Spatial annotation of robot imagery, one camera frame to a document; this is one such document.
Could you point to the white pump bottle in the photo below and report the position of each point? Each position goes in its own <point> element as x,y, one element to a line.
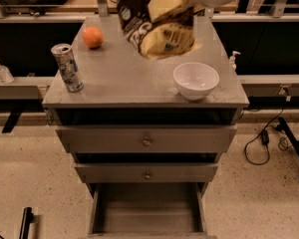
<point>232,59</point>

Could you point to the orange fruit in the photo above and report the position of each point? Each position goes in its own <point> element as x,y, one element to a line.
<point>93,37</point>

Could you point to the white bowl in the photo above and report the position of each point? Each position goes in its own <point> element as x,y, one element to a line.
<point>194,80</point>

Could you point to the top grey drawer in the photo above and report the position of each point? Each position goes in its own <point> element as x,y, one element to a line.
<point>129,139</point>

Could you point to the bottom grey drawer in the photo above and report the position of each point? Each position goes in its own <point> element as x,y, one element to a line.
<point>148,211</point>

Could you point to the clear sanitizer bottle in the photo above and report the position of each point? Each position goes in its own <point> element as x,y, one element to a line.
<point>5,75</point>

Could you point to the black floor bar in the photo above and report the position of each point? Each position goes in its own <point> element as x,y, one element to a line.
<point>27,219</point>

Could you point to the grey drawer cabinet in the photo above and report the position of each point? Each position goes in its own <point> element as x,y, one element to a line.
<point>122,88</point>

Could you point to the brown chip bag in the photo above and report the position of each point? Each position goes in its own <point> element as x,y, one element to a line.
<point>158,28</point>

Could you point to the silver drink can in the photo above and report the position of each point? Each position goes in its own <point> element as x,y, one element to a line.
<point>67,67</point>

